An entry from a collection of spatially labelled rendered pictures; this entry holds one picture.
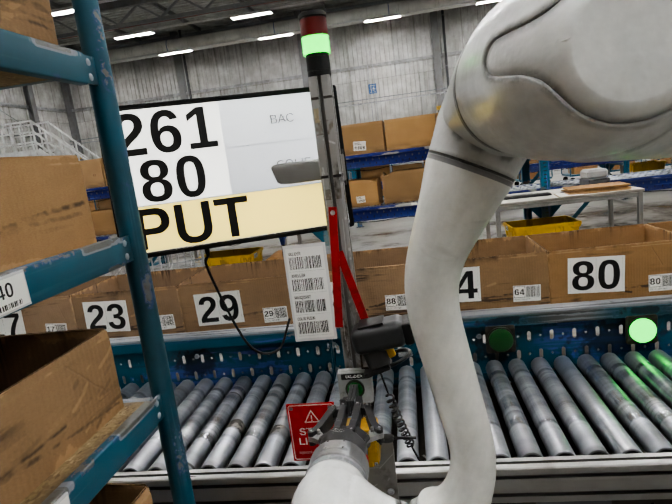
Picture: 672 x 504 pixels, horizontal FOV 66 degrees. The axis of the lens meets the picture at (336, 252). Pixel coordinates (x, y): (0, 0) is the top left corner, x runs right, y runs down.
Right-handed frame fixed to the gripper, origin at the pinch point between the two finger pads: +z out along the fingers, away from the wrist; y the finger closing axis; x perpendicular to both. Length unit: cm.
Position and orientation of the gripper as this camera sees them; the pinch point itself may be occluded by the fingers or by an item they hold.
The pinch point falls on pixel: (353, 399)
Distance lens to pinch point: 102.2
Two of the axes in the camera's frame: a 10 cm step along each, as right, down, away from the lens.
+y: -9.8, 1.0, 1.5
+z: 1.3, -2.0, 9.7
